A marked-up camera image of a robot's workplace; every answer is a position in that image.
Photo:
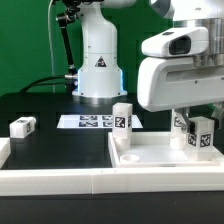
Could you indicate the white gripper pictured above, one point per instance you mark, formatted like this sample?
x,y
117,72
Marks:
x,y
165,84

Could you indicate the white square table top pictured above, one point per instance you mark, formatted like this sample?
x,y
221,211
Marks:
x,y
152,149

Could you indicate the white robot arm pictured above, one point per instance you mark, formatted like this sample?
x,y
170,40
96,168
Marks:
x,y
100,77

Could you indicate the white U-shaped obstacle fence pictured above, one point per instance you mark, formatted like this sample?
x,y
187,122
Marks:
x,y
108,180

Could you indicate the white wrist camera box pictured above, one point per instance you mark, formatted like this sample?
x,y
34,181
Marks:
x,y
177,42

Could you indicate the white marker base plate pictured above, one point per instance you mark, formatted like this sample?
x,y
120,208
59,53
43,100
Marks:
x,y
91,121

